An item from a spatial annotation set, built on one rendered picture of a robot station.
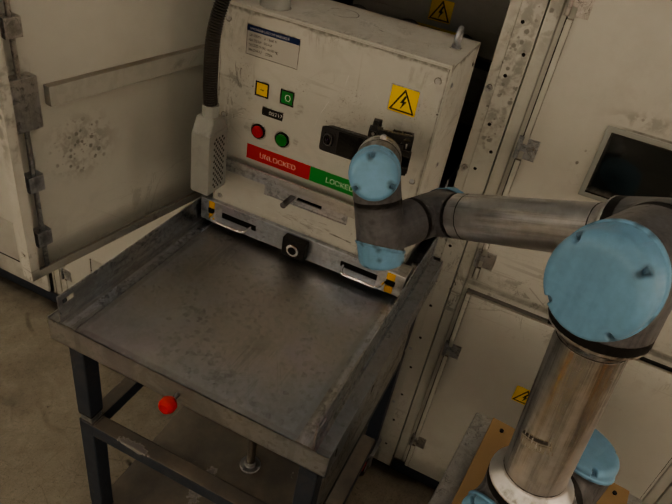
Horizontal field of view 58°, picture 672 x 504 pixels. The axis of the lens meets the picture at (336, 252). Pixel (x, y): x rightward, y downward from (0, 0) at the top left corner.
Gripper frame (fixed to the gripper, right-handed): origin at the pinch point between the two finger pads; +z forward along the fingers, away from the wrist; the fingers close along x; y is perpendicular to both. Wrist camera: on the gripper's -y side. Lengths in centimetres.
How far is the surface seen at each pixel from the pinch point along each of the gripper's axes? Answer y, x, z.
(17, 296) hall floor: -127, -105, 82
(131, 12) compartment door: -53, 13, 4
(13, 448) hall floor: -89, -121, 22
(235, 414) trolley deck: -13, -48, -32
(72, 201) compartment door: -60, -27, -2
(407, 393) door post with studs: 25, -80, 39
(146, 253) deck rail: -45, -37, 1
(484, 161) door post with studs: 24.9, -3.3, 18.7
